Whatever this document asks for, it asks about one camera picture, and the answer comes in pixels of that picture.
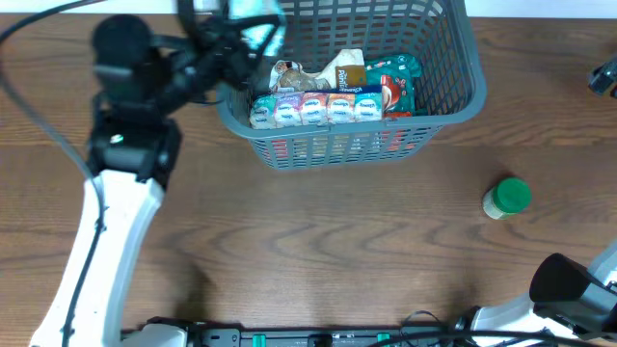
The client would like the teal small packet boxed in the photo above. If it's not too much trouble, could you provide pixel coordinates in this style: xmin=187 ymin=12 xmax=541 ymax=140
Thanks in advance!
xmin=228 ymin=0 xmax=286 ymax=57

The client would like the Kleenex tissue multipack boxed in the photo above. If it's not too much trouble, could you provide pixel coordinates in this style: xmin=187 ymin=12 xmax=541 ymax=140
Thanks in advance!
xmin=249 ymin=85 xmax=384 ymax=130

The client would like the green lid spice jar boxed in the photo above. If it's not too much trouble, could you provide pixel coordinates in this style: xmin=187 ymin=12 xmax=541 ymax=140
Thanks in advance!
xmin=482 ymin=177 xmax=532 ymax=220

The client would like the beige cookie snack bag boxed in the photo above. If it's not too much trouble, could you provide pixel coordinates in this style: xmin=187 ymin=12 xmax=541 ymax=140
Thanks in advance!
xmin=269 ymin=49 xmax=367 ymax=93

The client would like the green Nescafe coffee bag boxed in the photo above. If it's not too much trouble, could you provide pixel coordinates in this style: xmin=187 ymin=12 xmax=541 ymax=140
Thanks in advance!
xmin=364 ymin=54 xmax=422 ymax=118

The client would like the orange spaghetti pasta packet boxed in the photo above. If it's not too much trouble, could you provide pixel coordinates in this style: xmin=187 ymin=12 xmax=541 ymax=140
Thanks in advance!
xmin=261 ymin=128 xmax=427 ymax=168

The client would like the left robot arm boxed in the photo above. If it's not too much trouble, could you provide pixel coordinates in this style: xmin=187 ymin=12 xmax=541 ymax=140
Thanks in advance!
xmin=31 ymin=5 xmax=282 ymax=346

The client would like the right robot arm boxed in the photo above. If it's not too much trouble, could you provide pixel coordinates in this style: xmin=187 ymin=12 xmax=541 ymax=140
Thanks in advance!
xmin=457 ymin=244 xmax=616 ymax=346

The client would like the grey plastic shopping basket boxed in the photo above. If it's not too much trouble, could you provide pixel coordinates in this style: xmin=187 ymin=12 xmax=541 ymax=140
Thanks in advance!
xmin=217 ymin=0 xmax=487 ymax=170

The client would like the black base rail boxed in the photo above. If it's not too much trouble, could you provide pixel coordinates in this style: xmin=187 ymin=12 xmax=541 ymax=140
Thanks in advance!
xmin=121 ymin=317 xmax=589 ymax=347

